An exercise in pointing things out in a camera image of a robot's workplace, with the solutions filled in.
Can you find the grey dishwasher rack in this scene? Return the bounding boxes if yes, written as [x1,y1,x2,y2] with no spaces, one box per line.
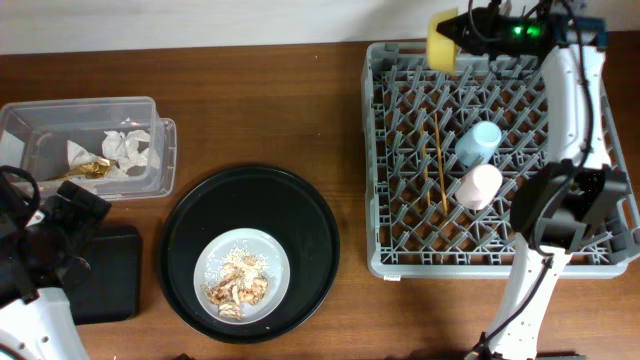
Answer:
[360,40,640,280]

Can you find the clear plastic bin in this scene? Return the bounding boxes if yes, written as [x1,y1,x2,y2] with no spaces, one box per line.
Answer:
[1,96,177,201]

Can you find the food scraps with rice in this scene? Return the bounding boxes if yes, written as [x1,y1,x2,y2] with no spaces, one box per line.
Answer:
[200,247,269,320]

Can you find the yellow bowl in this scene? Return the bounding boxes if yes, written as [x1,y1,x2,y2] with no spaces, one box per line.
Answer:
[426,8,458,74]

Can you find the pink cup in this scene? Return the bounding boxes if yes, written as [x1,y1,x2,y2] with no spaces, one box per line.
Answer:
[455,164,503,210]

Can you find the grey plate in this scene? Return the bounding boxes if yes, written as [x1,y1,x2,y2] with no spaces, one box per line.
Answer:
[193,228,290,326]

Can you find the round black tray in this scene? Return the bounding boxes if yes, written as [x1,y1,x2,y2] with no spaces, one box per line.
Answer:
[156,166,340,344]

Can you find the gold snack wrapper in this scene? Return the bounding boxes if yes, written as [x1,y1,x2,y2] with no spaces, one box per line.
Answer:
[50,159,116,181]

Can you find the black rectangular bin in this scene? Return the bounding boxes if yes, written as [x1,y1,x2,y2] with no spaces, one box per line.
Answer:
[63,225,143,325]

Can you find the blue cup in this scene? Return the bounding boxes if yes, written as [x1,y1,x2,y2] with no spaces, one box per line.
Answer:
[455,121,502,167]

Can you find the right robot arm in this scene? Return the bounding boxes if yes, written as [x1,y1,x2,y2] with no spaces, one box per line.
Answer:
[427,1,631,359]

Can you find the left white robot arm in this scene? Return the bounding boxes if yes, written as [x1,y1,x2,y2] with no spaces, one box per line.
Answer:
[1,165,111,359]

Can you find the wooden chopstick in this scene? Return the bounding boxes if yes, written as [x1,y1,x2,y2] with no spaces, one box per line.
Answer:
[434,112,449,216]
[419,123,431,206]

